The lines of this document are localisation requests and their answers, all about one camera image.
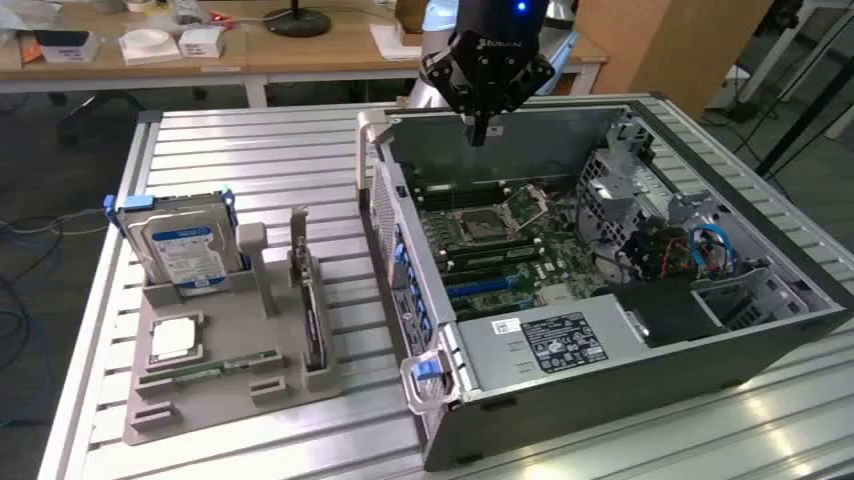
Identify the black open PC case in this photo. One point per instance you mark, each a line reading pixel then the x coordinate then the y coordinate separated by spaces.
pixel 601 400

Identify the black round stand base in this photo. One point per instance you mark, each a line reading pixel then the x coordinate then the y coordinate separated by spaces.
pixel 296 22

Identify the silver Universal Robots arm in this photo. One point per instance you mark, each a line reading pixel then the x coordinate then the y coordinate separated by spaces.
pixel 427 92

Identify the black chair base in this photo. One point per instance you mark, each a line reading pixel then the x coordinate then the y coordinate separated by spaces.
pixel 93 115

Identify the grey parts rack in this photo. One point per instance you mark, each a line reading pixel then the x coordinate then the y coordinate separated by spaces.
pixel 220 400

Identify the small white labelled box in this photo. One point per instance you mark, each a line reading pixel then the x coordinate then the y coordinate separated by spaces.
pixel 202 42

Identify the brown cardboard box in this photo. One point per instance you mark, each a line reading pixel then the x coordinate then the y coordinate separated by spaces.
pixel 408 20

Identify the silver CPU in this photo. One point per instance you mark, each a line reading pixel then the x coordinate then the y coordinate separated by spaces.
pixel 174 340

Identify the green loose RAM stick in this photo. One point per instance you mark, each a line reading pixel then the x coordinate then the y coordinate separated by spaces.
pixel 220 366

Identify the wooden desk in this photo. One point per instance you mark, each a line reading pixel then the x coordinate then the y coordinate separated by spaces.
pixel 300 55

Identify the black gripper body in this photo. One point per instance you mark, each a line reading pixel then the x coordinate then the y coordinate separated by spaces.
pixel 496 55

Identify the grey power supply unit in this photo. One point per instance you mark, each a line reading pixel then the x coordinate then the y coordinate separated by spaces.
pixel 494 360

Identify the wooden cabinet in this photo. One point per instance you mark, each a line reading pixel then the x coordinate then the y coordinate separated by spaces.
pixel 667 50

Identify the blue case latch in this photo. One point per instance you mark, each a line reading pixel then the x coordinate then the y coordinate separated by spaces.
pixel 426 371

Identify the hard disk with blue carrier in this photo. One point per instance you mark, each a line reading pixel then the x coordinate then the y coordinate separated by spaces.
pixel 180 250

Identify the white box with black lid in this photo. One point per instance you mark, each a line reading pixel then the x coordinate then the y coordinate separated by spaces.
pixel 67 45

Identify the metal socket cover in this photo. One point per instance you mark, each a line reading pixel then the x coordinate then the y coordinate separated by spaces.
pixel 527 202

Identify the blue expansion slot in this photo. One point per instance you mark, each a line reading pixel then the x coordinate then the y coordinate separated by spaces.
pixel 483 288

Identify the white tape dispenser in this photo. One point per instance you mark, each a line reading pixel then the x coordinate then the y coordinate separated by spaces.
pixel 150 47

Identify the green motherboard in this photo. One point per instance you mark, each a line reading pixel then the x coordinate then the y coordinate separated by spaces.
pixel 561 260

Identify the black metal pole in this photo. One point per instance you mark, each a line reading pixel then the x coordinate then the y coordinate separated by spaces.
pixel 801 122

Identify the white papers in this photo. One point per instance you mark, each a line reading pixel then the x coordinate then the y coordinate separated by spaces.
pixel 390 45

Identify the black Nvidia graphics card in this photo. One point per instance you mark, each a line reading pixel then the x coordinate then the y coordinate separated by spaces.
pixel 314 320

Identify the metal disk bay cage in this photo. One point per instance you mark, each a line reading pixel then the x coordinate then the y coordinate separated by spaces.
pixel 614 200

